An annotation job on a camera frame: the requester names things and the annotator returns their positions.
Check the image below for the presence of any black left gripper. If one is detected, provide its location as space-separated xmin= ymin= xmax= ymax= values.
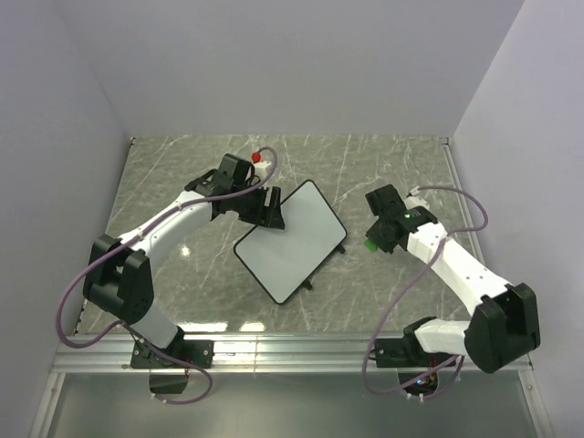
xmin=232 ymin=181 xmax=285 ymax=229

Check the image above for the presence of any green bone-shaped eraser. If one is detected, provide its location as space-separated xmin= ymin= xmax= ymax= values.
xmin=364 ymin=239 xmax=378 ymax=252

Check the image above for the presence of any white board with black frame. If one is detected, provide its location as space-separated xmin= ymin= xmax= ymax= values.
xmin=234 ymin=180 xmax=348 ymax=305

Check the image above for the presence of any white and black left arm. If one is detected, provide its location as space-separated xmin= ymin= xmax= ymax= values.
xmin=83 ymin=163 xmax=285 ymax=367

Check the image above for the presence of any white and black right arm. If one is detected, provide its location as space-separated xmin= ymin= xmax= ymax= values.
xmin=366 ymin=206 xmax=541 ymax=373

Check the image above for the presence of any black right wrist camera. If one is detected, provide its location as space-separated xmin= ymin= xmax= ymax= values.
xmin=365 ymin=184 xmax=406 ymax=217

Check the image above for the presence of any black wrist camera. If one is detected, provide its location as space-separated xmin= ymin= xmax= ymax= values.
xmin=365 ymin=184 xmax=406 ymax=217
xmin=213 ymin=153 xmax=254 ymax=187

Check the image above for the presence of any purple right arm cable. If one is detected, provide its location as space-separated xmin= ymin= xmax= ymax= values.
xmin=361 ymin=184 xmax=490 ymax=402

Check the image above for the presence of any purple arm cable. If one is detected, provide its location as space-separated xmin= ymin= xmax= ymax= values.
xmin=56 ymin=145 xmax=279 ymax=405
xmin=361 ymin=184 xmax=490 ymax=402

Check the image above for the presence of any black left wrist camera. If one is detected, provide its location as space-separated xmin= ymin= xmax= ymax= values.
xmin=213 ymin=153 xmax=254 ymax=187

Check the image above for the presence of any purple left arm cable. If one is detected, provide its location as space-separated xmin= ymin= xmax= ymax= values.
xmin=56 ymin=145 xmax=279 ymax=405

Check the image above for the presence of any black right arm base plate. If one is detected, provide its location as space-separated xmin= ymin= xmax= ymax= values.
xmin=369 ymin=338 xmax=452 ymax=369

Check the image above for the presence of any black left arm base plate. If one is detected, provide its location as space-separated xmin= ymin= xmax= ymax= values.
xmin=130 ymin=339 xmax=214 ymax=370

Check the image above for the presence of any aluminium rail at table front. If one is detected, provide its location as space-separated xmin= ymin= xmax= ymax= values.
xmin=50 ymin=333 xmax=534 ymax=375

